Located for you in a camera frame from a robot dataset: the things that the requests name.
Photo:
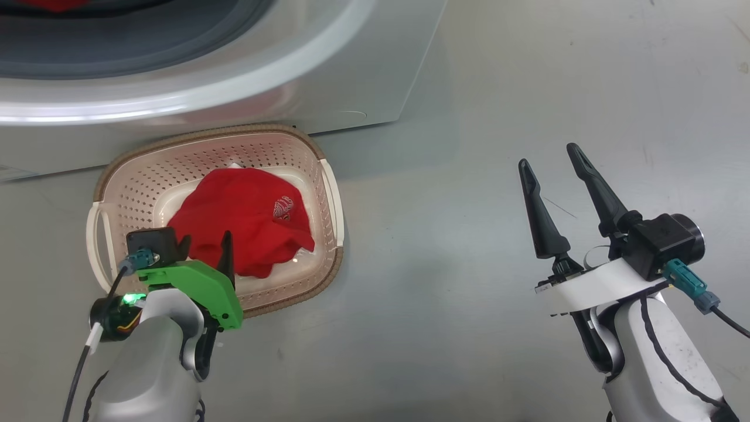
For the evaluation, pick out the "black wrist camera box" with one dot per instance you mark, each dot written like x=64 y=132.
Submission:
x=659 y=243
x=153 y=243

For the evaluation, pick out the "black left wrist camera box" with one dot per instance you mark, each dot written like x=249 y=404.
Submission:
x=153 y=243

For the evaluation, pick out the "red garment with white logo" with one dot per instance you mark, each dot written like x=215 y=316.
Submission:
x=246 y=217

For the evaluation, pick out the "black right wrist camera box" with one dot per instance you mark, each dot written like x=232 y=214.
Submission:
x=659 y=243

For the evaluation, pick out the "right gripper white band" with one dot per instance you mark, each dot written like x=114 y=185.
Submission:
x=592 y=287

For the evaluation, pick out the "cream perforated laundry basket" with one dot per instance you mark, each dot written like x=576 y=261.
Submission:
x=140 y=187

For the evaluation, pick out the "white washing machine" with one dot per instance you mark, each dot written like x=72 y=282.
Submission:
x=351 y=64

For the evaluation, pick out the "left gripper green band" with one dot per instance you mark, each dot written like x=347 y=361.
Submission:
x=199 y=290

